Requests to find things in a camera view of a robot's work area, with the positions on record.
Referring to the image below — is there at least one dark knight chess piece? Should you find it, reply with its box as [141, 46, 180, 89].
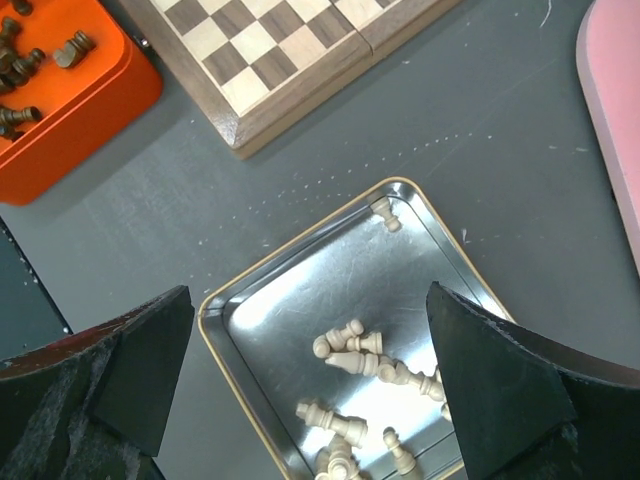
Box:
[53, 30, 96, 69]

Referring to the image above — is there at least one white pawn in tin corner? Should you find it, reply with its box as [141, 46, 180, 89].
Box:
[370, 196, 402, 233]

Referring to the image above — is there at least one wooden chess board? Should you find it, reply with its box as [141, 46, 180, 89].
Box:
[122, 0, 456, 159]

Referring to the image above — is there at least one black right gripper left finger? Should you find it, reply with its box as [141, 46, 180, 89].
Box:
[1, 285, 195, 479]

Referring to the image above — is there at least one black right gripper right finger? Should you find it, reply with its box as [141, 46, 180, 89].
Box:
[426, 282, 639, 479]

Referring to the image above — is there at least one white pawn lower tin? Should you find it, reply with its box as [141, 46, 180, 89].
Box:
[383, 427, 421, 479]

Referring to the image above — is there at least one orange plastic tray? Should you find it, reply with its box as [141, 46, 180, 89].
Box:
[1, 1, 163, 206]

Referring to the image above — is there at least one white chess pawn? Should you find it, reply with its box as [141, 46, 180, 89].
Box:
[312, 319, 364, 359]

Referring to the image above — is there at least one pink three-tier shelf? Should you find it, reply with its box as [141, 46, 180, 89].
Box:
[576, 0, 639, 262]

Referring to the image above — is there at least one white king chess piece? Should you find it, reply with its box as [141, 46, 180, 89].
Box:
[295, 402, 368, 448]

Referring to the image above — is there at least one white bishop chess piece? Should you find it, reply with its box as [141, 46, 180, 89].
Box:
[325, 351, 396, 382]

